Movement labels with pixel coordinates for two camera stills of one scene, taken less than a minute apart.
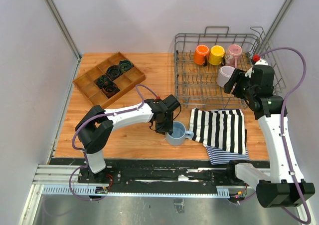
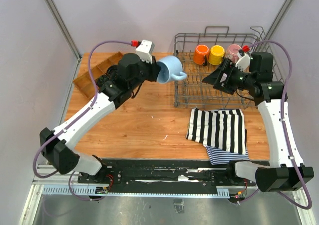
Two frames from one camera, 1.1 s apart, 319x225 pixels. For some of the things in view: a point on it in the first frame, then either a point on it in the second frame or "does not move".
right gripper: x=239 y=76 → x=227 y=67
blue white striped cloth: x=218 y=156 does not move
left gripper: x=168 y=127 → x=155 y=69
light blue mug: x=177 y=135 → x=171 y=68
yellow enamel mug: x=216 y=56 does not move
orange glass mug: x=201 y=54 does not move
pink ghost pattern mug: x=233 y=55 does not move
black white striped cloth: x=222 y=128 does not move
